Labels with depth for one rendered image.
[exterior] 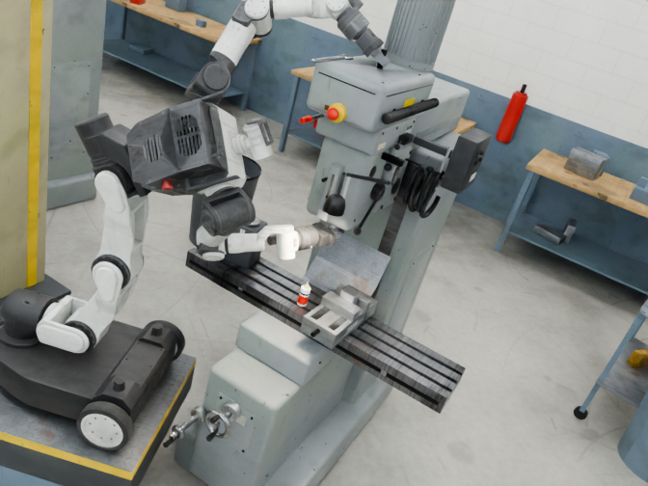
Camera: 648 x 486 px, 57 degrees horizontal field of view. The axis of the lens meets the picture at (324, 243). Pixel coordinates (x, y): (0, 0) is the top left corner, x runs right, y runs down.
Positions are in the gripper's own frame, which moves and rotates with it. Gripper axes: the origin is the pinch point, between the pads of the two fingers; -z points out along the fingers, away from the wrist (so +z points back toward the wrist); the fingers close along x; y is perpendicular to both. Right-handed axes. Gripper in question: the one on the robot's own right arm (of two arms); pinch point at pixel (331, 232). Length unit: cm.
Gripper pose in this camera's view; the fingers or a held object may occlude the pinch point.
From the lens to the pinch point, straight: 232.9
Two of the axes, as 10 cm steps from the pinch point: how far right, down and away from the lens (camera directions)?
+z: -7.3, 1.5, -6.7
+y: -2.5, 8.5, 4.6
